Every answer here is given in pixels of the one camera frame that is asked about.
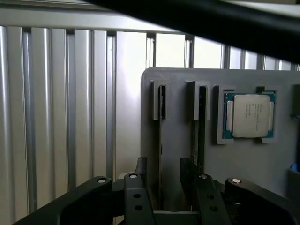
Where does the dark RAM stick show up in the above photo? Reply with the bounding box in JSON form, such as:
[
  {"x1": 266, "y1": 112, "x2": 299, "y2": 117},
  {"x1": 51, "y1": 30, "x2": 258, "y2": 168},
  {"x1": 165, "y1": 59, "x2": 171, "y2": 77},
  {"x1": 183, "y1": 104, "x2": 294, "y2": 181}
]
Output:
[
  {"x1": 190, "y1": 86, "x2": 207, "y2": 211},
  {"x1": 157, "y1": 85, "x2": 167, "y2": 210}
]

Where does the silver CPU on green board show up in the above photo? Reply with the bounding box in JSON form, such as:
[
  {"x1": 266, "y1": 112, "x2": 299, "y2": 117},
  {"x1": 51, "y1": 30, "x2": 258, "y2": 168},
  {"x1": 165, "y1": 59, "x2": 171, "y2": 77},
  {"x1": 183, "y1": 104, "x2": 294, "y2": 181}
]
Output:
[{"x1": 224, "y1": 92, "x2": 275, "y2": 139}]

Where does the thick black cable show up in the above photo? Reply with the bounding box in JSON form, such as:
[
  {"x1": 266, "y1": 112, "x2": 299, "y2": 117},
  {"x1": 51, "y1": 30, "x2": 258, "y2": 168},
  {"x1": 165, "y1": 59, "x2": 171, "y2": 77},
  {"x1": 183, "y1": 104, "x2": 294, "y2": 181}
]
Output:
[{"x1": 79, "y1": 0, "x2": 300, "y2": 64}]

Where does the grey plastic parts rack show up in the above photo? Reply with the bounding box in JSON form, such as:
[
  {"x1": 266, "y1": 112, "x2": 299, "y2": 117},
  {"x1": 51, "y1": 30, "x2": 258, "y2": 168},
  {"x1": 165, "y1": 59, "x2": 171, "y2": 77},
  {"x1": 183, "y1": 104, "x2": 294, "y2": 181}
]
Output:
[{"x1": 140, "y1": 67, "x2": 300, "y2": 211}]

